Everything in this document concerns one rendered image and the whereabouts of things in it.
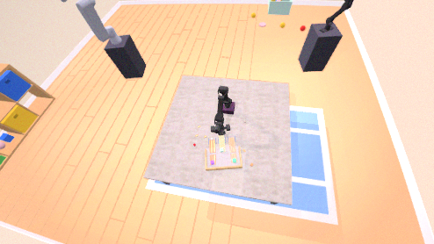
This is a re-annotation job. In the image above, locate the pale yellow strip with cyan dots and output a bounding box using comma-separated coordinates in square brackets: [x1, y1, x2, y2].
[219, 135, 225, 147]

